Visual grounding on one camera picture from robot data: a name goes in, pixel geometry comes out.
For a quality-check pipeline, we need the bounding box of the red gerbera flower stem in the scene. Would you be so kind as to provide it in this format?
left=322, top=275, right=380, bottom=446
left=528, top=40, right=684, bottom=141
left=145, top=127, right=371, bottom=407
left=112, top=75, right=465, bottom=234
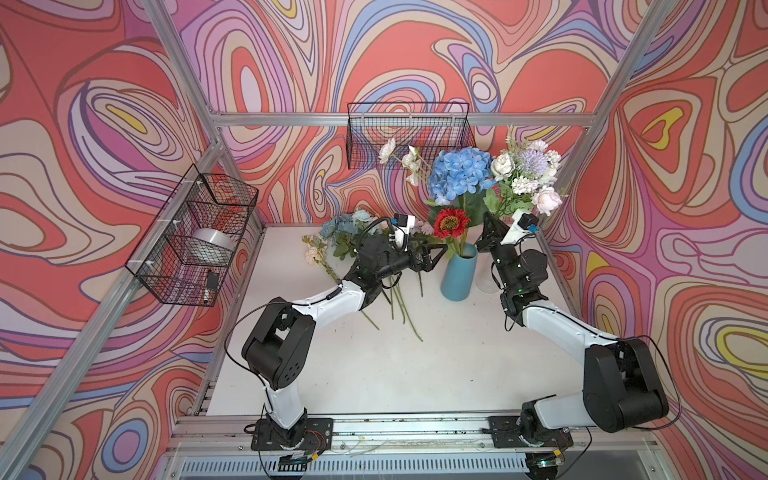
left=432, top=207, right=471, bottom=258

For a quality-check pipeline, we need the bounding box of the cream rose spray stem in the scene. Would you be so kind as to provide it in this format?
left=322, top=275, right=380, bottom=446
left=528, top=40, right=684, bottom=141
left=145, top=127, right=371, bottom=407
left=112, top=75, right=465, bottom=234
left=301, top=233, right=382, bottom=331

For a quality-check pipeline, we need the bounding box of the bright blue hydrangea stem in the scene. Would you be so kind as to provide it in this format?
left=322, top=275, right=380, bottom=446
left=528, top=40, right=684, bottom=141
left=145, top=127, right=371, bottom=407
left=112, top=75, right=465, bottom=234
left=427, top=147, right=496, bottom=227

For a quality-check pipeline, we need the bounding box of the teal ceramic vase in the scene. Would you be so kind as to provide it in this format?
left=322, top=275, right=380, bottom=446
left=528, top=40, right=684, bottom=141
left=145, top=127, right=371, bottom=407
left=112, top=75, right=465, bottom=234
left=440, top=244, right=478, bottom=302

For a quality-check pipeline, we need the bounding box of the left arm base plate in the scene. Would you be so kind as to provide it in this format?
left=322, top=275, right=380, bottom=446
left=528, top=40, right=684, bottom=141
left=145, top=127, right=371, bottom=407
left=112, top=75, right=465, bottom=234
left=250, top=417, right=334, bottom=452

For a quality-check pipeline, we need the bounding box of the black wire basket left wall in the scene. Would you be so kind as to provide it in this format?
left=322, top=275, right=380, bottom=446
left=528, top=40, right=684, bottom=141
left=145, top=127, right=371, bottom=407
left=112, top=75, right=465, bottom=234
left=125, top=165, right=259, bottom=307

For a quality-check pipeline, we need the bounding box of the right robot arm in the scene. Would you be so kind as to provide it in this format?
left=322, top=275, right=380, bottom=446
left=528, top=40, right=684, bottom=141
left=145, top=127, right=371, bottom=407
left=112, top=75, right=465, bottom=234
left=475, top=213, right=669, bottom=444

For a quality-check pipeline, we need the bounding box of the white poppy flower stem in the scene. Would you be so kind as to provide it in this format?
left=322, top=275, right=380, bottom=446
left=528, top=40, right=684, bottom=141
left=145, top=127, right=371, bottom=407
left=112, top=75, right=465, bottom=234
left=377, top=137, right=432, bottom=187

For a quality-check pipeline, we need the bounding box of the black wire basket back wall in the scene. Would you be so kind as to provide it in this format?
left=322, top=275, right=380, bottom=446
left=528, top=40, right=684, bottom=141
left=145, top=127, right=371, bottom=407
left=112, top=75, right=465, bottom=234
left=346, top=100, right=475, bottom=171

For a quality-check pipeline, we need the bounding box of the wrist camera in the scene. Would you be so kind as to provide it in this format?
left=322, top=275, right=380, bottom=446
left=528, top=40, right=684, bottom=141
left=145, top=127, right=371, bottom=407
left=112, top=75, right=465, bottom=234
left=501, top=209, right=539, bottom=245
left=390, top=213, right=416, bottom=251

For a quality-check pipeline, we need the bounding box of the purple and pink mixed bouquet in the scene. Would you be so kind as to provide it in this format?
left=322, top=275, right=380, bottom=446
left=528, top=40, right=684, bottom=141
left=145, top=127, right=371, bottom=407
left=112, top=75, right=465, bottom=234
left=484, top=126, right=563, bottom=218

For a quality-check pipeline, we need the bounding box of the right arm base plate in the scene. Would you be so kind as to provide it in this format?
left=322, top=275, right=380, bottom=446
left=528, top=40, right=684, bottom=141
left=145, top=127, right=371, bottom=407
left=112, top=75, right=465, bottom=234
left=483, top=412, right=574, bottom=450

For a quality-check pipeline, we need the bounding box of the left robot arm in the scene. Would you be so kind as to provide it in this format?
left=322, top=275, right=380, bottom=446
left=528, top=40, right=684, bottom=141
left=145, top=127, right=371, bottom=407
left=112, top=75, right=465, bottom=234
left=241, top=233, right=447, bottom=430

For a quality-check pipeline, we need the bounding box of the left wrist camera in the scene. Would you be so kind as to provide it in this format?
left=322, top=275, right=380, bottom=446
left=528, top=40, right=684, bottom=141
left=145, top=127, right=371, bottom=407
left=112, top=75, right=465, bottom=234
left=390, top=213, right=416, bottom=251

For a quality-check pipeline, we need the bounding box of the black wire basket wall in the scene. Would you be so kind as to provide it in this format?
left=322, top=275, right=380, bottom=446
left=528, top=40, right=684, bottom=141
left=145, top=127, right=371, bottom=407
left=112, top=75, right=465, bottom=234
left=125, top=165, right=259, bottom=307
left=346, top=100, right=475, bottom=171

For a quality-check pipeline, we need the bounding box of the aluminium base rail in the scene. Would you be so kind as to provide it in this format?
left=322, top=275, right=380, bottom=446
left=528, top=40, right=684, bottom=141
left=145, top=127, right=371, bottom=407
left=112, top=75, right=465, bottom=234
left=156, top=411, right=677, bottom=479

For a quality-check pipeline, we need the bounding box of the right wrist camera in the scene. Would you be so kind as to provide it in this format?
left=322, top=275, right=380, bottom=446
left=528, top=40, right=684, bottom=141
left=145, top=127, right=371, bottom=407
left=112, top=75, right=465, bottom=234
left=501, top=209, right=539, bottom=245

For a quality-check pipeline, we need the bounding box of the clear glass cup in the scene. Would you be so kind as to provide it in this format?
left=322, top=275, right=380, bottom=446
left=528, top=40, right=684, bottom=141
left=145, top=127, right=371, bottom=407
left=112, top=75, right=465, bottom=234
left=475, top=254, right=500, bottom=294

